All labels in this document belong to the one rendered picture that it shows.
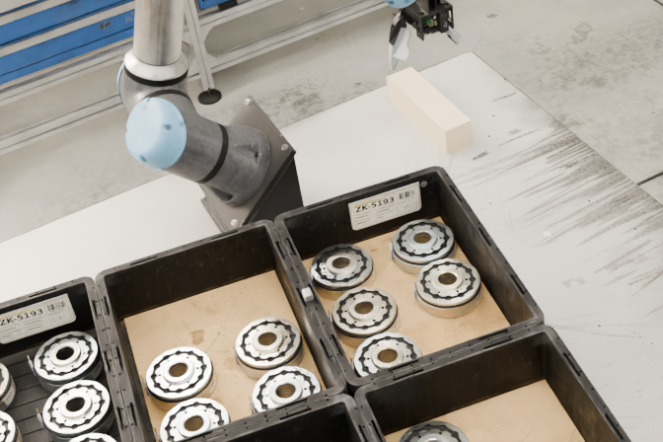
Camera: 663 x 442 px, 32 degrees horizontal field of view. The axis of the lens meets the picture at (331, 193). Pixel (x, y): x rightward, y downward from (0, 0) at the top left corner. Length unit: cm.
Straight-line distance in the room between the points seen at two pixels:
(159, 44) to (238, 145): 23
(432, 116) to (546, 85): 142
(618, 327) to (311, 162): 74
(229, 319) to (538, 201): 66
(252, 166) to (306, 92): 174
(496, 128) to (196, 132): 67
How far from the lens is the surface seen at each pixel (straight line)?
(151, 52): 205
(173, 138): 198
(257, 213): 209
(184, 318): 188
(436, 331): 178
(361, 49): 395
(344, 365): 162
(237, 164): 205
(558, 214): 216
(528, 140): 233
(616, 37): 392
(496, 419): 166
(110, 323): 177
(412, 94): 238
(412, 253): 186
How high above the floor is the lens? 213
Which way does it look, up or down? 40 degrees down
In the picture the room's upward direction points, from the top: 10 degrees counter-clockwise
